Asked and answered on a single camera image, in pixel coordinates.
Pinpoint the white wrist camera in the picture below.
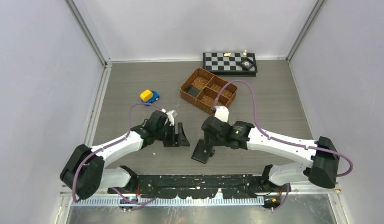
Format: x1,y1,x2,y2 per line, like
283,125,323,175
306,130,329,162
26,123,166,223
214,106,229,122
166,110,178,126

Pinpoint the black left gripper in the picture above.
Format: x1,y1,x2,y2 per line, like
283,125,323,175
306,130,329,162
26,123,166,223
155,122,189,147

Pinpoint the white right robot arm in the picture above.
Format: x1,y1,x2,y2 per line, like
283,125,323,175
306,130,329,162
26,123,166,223
201,116,340,192

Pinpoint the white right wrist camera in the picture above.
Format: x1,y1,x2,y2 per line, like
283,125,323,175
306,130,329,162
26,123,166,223
214,106,229,122

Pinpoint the blue toy car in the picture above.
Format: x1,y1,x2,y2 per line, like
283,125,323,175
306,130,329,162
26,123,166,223
141,90,160,106

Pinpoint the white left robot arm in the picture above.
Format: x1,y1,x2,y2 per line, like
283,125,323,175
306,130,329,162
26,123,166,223
59,109,190,203

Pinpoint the black card in basket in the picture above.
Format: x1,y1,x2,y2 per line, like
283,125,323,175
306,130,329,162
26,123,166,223
185,85,201,98

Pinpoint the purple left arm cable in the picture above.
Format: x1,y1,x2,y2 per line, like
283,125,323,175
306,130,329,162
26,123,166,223
71,102,168,212

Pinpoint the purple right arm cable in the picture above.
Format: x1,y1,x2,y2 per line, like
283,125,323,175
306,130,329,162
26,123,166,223
212,79,354,212

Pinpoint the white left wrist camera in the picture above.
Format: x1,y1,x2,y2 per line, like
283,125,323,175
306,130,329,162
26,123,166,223
166,110,178,126

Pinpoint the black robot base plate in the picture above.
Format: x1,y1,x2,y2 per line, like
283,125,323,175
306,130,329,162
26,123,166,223
107,174,291,199

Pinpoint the black white chessboard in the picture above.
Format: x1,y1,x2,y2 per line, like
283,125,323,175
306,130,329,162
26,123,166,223
202,52,258,77

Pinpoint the yellow toy block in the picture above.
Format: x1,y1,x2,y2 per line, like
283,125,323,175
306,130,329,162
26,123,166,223
140,89,153,102

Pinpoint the black leather card holder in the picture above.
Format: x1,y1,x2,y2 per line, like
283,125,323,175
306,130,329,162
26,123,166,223
191,139,215,164

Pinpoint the woven wicker divided basket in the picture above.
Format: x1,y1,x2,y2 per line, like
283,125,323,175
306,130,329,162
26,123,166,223
180,68,237,115

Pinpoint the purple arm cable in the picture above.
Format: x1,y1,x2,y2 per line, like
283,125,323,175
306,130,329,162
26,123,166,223
212,79,354,212
71,102,168,212

